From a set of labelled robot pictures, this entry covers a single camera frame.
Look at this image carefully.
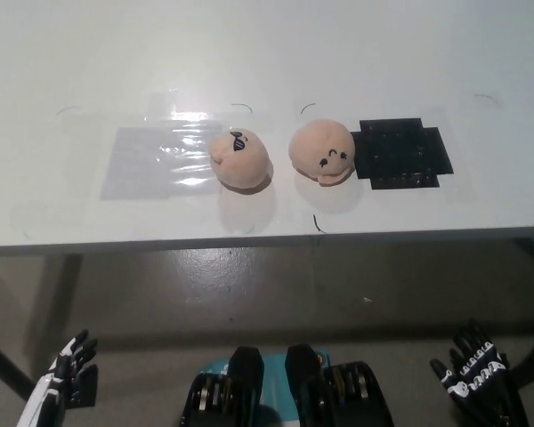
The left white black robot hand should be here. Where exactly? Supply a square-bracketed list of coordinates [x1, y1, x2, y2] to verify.
[15, 328, 100, 427]

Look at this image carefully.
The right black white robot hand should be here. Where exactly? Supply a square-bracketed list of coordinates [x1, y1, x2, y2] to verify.
[429, 318, 531, 427]

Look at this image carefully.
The beige dumpling toy smiling face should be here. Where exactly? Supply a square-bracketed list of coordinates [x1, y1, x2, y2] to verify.
[287, 117, 355, 187]

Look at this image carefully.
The beige dumpling toy with sunglasses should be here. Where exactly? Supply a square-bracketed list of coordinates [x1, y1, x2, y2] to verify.
[207, 127, 271, 195]

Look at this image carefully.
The black floor tape mark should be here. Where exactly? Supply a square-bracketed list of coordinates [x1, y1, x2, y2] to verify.
[65, 364, 100, 410]

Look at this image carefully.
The black teal robot torso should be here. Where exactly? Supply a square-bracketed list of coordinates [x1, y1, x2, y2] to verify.
[177, 342, 395, 427]

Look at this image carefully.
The grey tape patch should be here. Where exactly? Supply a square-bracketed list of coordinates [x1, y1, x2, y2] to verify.
[100, 126, 226, 202]

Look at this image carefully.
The black tape patch on table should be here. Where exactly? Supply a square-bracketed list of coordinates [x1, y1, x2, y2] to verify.
[349, 117, 454, 191]

